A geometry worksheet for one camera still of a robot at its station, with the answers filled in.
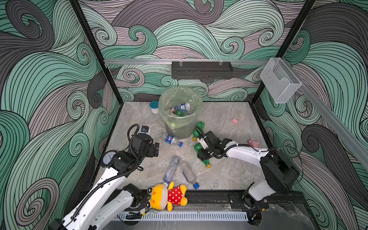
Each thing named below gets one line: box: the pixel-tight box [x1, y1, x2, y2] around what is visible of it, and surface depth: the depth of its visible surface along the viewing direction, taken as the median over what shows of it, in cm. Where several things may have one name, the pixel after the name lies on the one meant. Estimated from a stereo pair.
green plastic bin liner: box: [158, 87, 203, 130], surface depth 90 cm
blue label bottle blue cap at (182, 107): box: [174, 103, 187, 112], surface depth 97 cm
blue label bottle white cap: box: [184, 102, 195, 111], surface depth 95 cm
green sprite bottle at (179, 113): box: [174, 109, 184, 117], surface depth 97 cm
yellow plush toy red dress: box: [145, 181, 188, 212], surface depth 71 cm
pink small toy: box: [248, 139, 261, 149], surface depth 94 cm
